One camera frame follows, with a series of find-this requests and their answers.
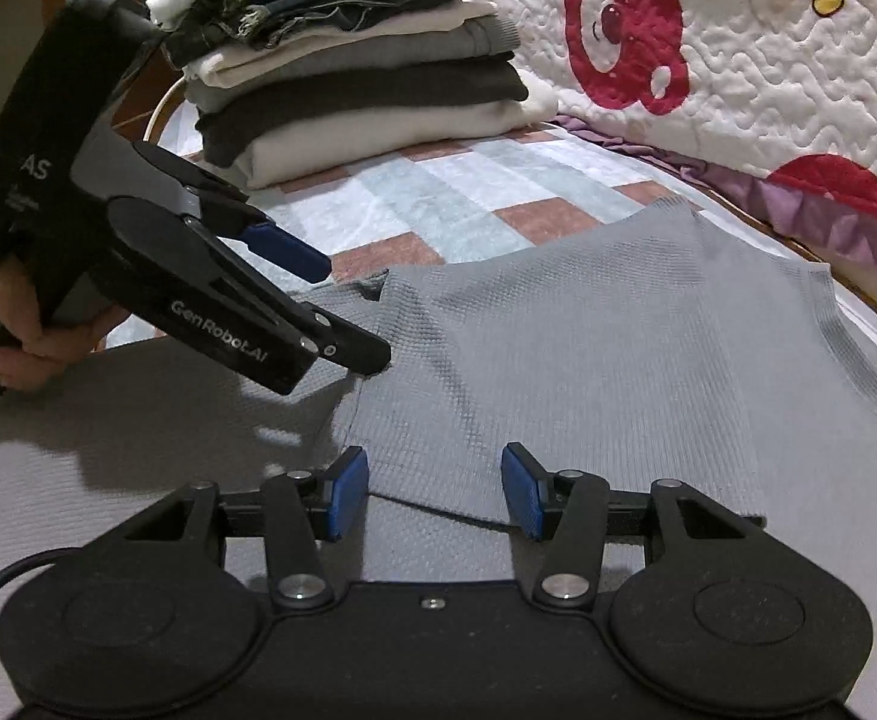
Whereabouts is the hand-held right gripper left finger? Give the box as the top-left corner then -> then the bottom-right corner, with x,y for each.
119,446 -> 371,612

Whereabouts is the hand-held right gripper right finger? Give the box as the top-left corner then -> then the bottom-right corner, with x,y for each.
500,442 -> 767,610

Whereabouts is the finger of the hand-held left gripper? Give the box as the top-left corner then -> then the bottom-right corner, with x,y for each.
134,141 -> 332,284
187,219 -> 393,377

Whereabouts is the grey waffle-knit shirt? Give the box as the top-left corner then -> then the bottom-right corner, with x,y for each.
0,196 -> 877,698

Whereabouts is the stack of folded clothes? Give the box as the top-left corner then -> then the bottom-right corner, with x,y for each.
145,0 -> 561,193

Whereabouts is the person's left hand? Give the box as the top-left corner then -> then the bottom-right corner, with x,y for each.
0,244 -> 129,392

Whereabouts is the white curved band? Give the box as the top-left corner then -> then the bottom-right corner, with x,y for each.
146,79 -> 188,147

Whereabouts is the white bear print quilt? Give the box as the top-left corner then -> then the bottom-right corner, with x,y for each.
476,0 -> 877,260

